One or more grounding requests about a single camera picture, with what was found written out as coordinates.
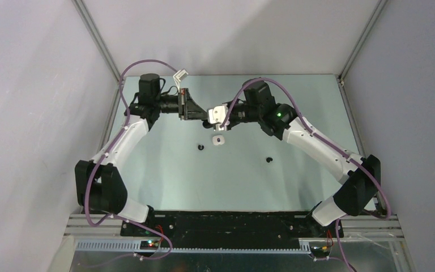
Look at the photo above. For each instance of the left controller board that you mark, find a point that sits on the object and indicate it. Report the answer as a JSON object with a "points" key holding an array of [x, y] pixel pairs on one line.
{"points": [[149, 245]]}

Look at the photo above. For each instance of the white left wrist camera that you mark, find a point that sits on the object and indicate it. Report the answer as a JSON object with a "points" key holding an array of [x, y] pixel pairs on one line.
{"points": [[179, 77]]}

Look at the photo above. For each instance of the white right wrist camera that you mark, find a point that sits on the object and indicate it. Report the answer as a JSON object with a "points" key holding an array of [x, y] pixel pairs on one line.
{"points": [[217, 116]]}

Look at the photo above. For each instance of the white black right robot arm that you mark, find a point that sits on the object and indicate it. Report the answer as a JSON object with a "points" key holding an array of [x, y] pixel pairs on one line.
{"points": [[270, 105]]}

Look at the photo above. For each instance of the aluminium frame post right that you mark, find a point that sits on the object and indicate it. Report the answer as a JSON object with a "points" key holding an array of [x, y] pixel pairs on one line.
{"points": [[364, 35]]}

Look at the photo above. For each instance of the aluminium frame post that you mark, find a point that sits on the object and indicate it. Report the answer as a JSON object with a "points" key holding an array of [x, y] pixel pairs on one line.
{"points": [[96, 36], [364, 35]]}

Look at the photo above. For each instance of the aluminium front rail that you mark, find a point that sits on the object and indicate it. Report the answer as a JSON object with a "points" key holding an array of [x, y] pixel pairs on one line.
{"points": [[118, 235]]}

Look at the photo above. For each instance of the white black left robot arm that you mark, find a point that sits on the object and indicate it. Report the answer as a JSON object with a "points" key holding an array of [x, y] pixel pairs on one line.
{"points": [[99, 185]]}

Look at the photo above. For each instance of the right controller board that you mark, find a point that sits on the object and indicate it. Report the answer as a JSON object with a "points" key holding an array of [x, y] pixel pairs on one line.
{"points": [[321, 249]]}

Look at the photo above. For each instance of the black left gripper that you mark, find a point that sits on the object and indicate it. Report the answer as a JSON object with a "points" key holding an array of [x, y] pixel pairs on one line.
{"points": [[190, 110]]}

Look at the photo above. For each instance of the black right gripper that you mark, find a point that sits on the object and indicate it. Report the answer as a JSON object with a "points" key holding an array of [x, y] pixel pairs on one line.
{"points": [[231, 123]]}

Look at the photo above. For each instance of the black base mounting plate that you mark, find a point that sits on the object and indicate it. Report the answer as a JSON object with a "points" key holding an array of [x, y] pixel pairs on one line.
{"points": [[239, 230]]}

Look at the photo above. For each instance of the aluminium frame post left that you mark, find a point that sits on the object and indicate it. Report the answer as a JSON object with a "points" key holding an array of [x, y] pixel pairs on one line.
{"points": [[96, 36]]}

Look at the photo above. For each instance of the white earbud charging case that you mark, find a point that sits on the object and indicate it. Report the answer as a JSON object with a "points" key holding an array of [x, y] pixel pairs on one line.
{"points": [[218, 140]]}

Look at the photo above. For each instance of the controller board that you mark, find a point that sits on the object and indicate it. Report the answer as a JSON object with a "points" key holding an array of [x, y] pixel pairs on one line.
{"points": [[149, 245], [321, 249]]}

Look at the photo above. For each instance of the black cylindrical cap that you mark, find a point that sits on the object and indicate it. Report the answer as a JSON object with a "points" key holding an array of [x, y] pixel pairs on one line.
{"points": [[207, 125]]}

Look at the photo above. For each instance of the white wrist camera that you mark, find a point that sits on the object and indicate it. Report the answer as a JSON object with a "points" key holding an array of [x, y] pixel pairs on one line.
{"points": [[179, 77], [217, 116]]}

